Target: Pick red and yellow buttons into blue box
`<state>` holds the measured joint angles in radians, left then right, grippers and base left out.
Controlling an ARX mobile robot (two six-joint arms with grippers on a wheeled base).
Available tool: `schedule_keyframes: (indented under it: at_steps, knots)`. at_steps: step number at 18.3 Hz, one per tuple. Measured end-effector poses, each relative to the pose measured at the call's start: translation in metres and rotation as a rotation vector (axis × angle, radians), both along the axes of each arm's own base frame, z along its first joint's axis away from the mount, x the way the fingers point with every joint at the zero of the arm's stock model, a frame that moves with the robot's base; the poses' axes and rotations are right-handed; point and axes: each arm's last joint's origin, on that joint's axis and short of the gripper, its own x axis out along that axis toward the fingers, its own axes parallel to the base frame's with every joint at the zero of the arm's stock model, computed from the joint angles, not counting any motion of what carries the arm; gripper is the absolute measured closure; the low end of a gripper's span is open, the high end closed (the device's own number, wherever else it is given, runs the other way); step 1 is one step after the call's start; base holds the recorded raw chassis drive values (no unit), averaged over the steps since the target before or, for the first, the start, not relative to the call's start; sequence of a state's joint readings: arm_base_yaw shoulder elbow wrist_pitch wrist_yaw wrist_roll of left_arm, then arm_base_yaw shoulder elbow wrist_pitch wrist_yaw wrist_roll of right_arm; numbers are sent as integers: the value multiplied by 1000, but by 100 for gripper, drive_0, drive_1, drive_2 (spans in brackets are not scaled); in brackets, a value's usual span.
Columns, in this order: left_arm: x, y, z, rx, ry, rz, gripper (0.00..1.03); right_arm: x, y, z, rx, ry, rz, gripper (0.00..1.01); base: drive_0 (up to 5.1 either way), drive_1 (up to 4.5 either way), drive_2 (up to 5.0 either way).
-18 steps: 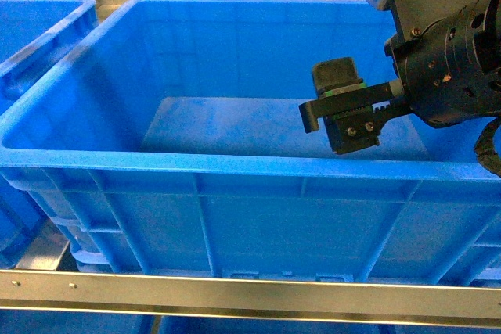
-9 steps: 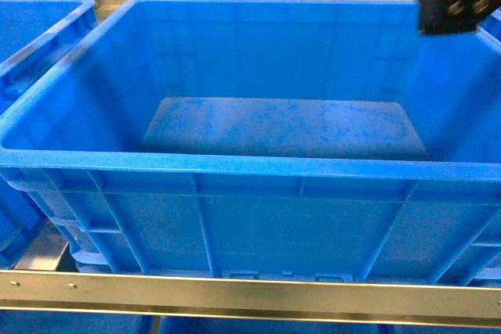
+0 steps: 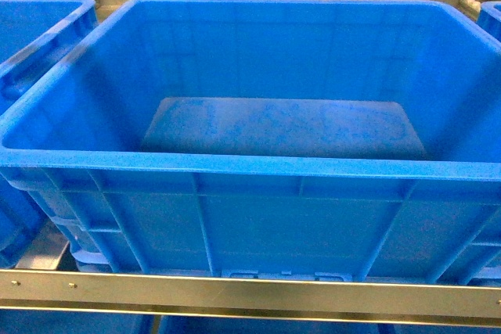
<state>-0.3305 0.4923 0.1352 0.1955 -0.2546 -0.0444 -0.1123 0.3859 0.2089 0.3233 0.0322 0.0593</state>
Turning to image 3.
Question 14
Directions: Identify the large blue plastic crate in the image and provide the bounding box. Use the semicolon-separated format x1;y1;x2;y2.
0;0;501;285

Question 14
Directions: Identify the blue crate at left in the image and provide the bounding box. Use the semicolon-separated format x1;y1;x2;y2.
1;0;98;268

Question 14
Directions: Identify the blue crate at right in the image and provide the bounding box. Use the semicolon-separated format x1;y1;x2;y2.
477;1;501;41

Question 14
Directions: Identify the blue crate on lower shelf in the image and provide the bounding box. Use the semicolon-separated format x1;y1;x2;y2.
1;310;500;333

